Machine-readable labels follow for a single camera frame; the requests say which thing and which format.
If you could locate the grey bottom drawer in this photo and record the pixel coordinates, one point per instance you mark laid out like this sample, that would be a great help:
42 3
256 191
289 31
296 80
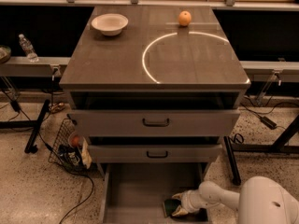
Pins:
134 193

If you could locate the grey drawer cabinet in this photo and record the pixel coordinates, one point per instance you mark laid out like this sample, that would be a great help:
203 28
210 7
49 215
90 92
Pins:
155 64

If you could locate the black table leg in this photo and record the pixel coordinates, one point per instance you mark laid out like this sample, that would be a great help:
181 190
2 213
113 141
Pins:
31 146
231 157

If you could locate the grey top drawer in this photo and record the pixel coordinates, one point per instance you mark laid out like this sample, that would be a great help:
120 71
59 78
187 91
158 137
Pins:
154 123

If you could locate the orange fruit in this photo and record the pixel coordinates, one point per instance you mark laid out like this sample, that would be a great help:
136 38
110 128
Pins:
184 18

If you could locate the black wire basket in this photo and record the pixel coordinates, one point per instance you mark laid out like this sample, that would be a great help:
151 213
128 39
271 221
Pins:
69 147

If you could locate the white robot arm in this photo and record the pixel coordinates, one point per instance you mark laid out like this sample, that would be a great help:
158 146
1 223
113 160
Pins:
260 201

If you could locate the black power adapter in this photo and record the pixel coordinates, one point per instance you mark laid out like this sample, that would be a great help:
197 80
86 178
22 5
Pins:
268 122

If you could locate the grey middle drawer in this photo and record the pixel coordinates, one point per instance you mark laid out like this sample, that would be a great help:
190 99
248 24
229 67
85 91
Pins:
154 153

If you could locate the clear plastic water bottle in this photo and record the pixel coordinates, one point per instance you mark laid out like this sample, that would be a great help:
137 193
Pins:
28 49

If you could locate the round dish at left edge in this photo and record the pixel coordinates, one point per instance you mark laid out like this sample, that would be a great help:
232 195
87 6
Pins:
5 53

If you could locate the black table leg left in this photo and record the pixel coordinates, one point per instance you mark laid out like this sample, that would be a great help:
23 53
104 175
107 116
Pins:
31 146

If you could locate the grey drawer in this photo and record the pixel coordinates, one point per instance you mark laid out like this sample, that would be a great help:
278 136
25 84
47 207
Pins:
154 153
134 193
154 123

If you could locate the black table leg right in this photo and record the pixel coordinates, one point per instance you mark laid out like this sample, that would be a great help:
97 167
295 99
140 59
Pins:
231 157

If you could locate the green yellow sponge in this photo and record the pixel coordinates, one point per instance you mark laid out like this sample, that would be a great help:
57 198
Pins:
170 206

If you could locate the white ceramic bowl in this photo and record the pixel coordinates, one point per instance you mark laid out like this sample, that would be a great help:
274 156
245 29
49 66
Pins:
110 24

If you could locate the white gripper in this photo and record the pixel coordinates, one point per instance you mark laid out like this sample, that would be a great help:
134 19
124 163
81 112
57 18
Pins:
188 202

